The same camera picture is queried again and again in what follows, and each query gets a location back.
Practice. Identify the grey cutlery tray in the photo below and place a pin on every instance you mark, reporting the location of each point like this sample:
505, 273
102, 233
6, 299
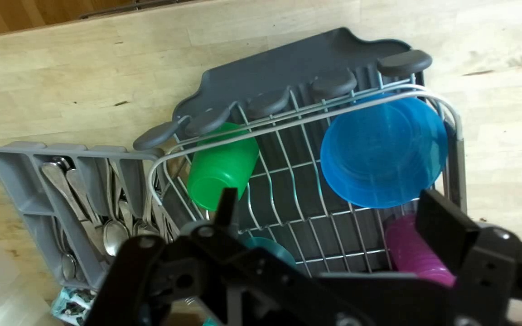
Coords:
35, 179

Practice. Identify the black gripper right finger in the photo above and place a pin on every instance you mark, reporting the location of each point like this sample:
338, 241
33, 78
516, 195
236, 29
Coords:
487, 261

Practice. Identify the grey dish drying rack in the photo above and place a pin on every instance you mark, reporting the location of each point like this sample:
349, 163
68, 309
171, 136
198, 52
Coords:
285, 98

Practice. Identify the magenta plastic cup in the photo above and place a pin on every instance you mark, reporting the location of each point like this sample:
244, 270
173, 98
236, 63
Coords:
412, 253

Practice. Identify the large silver spoon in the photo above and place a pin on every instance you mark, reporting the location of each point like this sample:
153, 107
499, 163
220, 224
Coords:
113, 232

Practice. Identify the blue plastic bowl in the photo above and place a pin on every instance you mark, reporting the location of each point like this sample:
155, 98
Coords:
385, 156

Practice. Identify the green plastic cup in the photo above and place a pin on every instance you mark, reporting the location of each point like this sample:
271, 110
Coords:
227, 161

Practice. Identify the teal plastic cup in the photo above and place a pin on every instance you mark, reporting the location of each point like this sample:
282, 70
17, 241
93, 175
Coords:
271, 246

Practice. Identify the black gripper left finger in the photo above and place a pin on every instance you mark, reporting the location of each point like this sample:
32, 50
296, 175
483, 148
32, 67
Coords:
149, 273

